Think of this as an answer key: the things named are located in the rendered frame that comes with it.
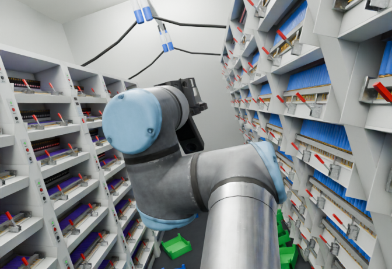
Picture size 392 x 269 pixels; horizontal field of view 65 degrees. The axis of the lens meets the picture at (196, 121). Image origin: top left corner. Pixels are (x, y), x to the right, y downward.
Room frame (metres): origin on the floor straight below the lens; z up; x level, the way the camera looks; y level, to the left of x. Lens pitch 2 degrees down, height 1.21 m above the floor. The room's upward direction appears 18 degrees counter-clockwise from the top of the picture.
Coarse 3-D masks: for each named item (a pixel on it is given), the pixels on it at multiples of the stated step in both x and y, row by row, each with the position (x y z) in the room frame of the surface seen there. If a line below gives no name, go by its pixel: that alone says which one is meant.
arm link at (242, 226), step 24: (264, 144) 0.42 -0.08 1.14; (192, 168) 0.44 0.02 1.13; (216, 168) 0.42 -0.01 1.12; (240, 168) 0.40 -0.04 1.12; (264, 168) 0.40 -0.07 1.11; (216, 192) 0.38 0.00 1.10; (240, 192) 0.36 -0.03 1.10; (264, 192) 0.37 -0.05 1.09; (216, 216) 0.35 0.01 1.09; (240, 216) 0.33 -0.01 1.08; (264, 216) 0.34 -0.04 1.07; (216, 240) 0.32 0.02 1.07; (240, 240) 0.30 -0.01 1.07; (264, 240) 0.31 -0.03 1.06; (216, 264) 0.29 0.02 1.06; (240, 264) 0.28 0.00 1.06; (264, 264) 0.29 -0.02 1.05
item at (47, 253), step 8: (24, 248) 1.40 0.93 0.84; (32, 248) 1.40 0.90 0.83; (40, 248) 1.40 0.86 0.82; (48, 248) 1.39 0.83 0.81; (56, 248) 1.39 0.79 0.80; (8, 256) 1.34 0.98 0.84; (16, 256) 1.35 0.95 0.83; (24, 256) 1.36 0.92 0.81; (32, 256) 1.35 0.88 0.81; (40, 256) 1.38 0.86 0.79; (48, 256) 1.39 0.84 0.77; (56, 256) 1.39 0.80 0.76; (0, 264) 1.28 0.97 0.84; (8, 264) 1.29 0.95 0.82; (16, 264) 1.29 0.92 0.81; (24, 264) 1.23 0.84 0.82; (32, 264) 1.33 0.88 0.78; (40, 264) 1.33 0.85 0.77; (48, 264) 1.33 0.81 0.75; (56, 264) 1.38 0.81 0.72
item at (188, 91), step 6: (180, 78) 0.66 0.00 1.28; (186, 78) 0.64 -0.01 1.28; (192, 78) 0.68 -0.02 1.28; (162, 84) 0.60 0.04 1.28; (168, 84) 0.59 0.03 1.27; (174, 84) 0.61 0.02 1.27; (180, 84) 0.64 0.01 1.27; (186, 84) 0.66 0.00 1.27; (180, 90) 0.63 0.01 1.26; (186, 90) 0.64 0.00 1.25; (192, 90) 0.66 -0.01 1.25; (186, 96) 0.65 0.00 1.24; (192, 96) 0.65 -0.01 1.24; (192, 102) 0.64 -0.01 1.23; (192, 108) 0.65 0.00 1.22; (192, 114) 0.65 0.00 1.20
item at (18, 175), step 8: (0, 168) 1.40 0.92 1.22; (8, 168) 1.40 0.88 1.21; (16, 168) 1.39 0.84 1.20; (24, 168) 1.39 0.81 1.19; (0, 176) 1.31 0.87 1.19; (8, 176) 1.34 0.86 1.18; (16, 176) 1.38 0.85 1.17; (24, 176) 1.39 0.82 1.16; (0, 184) 1.23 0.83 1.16; (8, 184) 1.25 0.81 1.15; (16, 184) 1.30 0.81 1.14; (24, 184) 1.36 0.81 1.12; (0, 192) 1.20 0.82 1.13; (8, 192) 1.25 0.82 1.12
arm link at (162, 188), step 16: (176, 144) 0.47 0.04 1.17; (128, 160) 0.46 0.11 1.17; (144, 160) 0.44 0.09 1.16; (160, 160) 0.45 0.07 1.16; (176, 160) 0.46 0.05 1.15; (144, 176) 0.45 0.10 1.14; (160, 176) 0.45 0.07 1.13; (176, 176) 0.44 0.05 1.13; (144, 192) 0.45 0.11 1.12; (160, 192) 0.44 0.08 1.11; (176, 192) 0.44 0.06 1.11; (192, 192) 0.43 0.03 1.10; (144, 208) 0.46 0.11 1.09; (160, 208) 0.45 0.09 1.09; (176, 208) 0.44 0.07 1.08; (192, 208) 0.44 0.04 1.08; (144, 224) 0.47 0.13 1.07; (160, 224) 0.45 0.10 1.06; (176, 224) 0.45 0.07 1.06
